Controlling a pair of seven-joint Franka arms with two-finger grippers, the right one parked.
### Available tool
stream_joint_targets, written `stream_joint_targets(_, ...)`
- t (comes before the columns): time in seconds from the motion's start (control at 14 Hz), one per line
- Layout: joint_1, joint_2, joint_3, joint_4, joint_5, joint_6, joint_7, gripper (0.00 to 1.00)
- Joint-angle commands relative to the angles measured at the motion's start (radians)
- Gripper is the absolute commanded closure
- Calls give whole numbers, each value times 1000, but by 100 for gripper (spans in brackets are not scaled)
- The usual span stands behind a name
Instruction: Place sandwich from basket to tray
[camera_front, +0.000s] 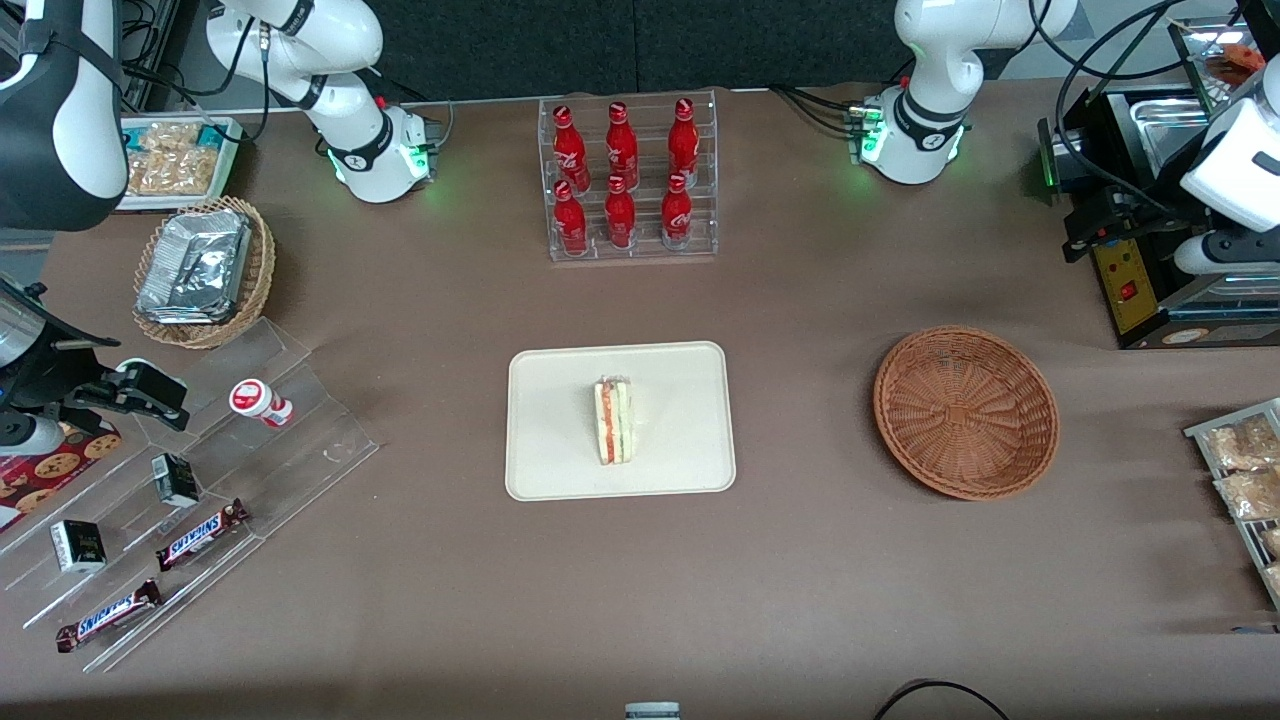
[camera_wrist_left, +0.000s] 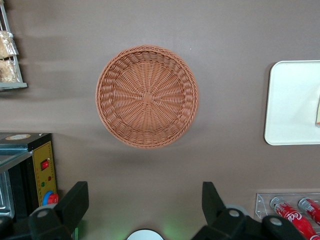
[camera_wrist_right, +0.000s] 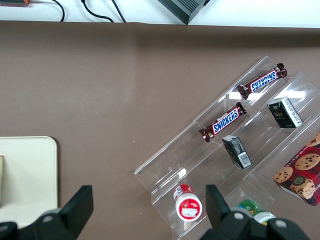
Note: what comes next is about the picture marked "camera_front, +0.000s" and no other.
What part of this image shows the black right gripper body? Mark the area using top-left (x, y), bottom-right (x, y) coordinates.
top-left (0, 282), bottom-right (123, 419)

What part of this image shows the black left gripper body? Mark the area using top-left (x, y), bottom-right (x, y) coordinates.
top-left (1104, 194), bottom-right (1192, 242)

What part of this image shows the triangle sandwich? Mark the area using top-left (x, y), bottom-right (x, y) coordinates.
top-left (593, 373), bottom-right (635, 468)

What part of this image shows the light wicker basket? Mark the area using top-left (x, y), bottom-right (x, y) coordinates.
top-left (132, 196), bottom-right (278, 351)

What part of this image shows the round brown wicker basket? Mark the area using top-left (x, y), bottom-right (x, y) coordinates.
top-left (873, 325), bottom-right (1061, 502)

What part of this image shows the white snack tray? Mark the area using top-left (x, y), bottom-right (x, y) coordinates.
top-left (117, 115), bottom-right (245, 214)

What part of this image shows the cream plastic tray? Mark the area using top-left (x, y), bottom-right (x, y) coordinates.
top-left (505, 341), bottom-right (738, 502)

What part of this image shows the small black box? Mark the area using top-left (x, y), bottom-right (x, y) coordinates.
top-left (50, 519), bottom-right (108, 575)
top-left (151, 453), bottom-right (202, 510)

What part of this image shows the black machine with yellow panel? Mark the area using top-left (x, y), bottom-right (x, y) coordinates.
top-left (1037, 88), bottom-right (1280, 352)

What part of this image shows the small red white bottle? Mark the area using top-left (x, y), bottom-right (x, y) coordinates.
top-left (229, 379), bottom-right (295, 429)

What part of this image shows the silver foil packet stack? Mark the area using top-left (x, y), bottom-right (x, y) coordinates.
top-left (135, 208), bottom-right (254, 327)

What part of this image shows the Snickers chocolate bar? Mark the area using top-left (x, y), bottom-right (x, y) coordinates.
top-left (155, 499), bottom-right (252, 573)
top-left (55, 579), bottom-right (165, 654)

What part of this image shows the red cookie box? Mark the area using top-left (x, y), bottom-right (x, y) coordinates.
top-left (0, 420), bottom-right (124, 534)

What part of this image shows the clear acrylic stepped display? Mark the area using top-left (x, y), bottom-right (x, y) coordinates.
top-left (0, 318), bottom-right (382, 674)

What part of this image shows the clear bag of snacks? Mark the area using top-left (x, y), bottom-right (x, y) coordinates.
top-left (138, 121), bottom-right (204, 153)
top-left (126, 148), bottom-right (223, 197)

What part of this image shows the clear bag of pastry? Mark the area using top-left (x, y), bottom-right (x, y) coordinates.
top-left (1214, 467), bottom-right (1280, 522)
top-left (1204, 414), bottom-right (1280, 472)

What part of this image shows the clear acrylic bottle rack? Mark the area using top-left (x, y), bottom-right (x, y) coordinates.
top-left (537, 89), bottom-right (720, 264)

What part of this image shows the red cola bottle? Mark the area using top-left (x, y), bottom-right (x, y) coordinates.
top-left (603, 175), bottom-right (639, 250)
top-left (660, 172), bottom-right (695, 250)
top-left (604, 101), bottom-right (641, 191)
top-left (666, 97), bottom-right (702, 187)
top-left (552, 180), bottom-right (590, 257)
top-left (552, 104), bottom-right (592, 194)

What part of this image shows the dark partition panel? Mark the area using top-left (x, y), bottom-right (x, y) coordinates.
top-left (365, 0), bottom-right (916, 103)

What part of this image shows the black left arm cable bundle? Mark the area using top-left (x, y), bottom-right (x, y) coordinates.
top-left (1030, 0), bottom-right (1246, 221)

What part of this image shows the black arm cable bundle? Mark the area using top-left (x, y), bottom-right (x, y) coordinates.
top-left (1030, 0), bottom-right (1246, 221)
top-left (118, 0), bottom-right (273, 143)

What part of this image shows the grey wire rack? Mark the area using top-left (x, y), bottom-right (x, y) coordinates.
top-left (1184, 398), bottom-right (1280, 612)

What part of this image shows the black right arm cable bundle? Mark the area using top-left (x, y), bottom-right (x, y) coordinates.
top-left (118, 0), bottom-right (273, 143)

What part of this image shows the black cable loop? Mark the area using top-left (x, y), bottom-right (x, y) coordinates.
top-left (871, 679), bottom-right (1012, 720)

